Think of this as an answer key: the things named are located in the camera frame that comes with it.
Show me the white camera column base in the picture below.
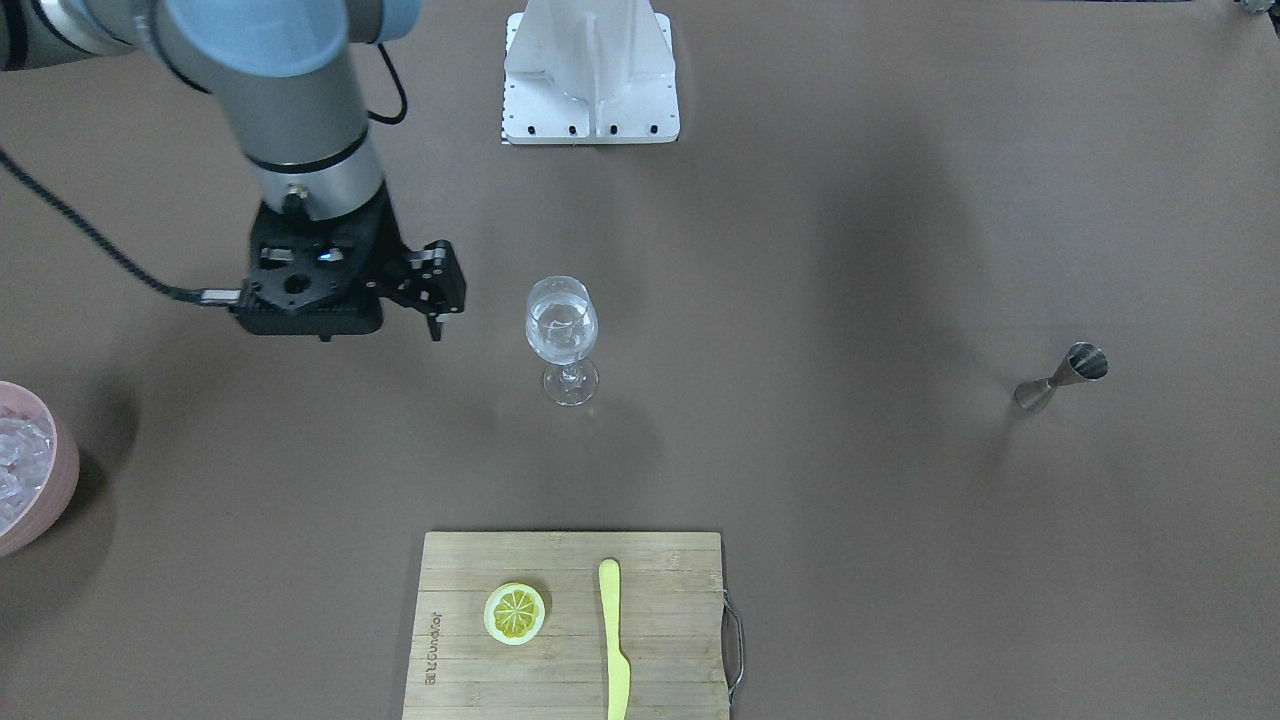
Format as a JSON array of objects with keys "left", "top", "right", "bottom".
[{"left": 500, "top": 1, "right": 681, "bottom": 146}]

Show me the bamboo cutting board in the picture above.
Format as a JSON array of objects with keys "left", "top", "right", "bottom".
[{"left": 401, "top": 530, "right": 741, "bottom": 719}]

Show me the steel double jigger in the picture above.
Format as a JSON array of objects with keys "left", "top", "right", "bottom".
[{"left": 1012, "top": 342, "right": 1110, "bottom": 413}]

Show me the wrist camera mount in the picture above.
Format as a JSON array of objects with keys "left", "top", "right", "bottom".
[{"left": 230, "top": 197, "right": 387, "bottom": 341}]

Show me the yellow lemon slice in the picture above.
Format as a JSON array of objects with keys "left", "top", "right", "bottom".
[{"left": 483, "top": 582, "right": 547, "bottom": 646}]

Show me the yellow plastic knife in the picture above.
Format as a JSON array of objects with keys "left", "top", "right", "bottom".
[{"left": 598, "top": 559, "right": 632, "bottom": 719}]

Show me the pink bowl of ice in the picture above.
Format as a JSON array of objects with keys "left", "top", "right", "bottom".
[{"left": 1, "top": 382, "right": 81, "bottom": 557}]

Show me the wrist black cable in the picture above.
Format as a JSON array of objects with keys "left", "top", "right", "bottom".
[{"left": 0, "top": 40, "right": 410, "bottom": 306}]

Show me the clear wine glass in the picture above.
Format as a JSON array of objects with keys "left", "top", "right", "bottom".
[{"left": 524, "top": 275, "right": 599, "bottom": 407}]

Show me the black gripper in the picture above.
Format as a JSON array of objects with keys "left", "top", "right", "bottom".
[{"left": 340, "top": 184, "right": 467, "bottom": 342}]

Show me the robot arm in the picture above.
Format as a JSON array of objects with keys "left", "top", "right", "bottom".
[{"left": 3, "top": 1, "right": 467, "bottom": 342}]

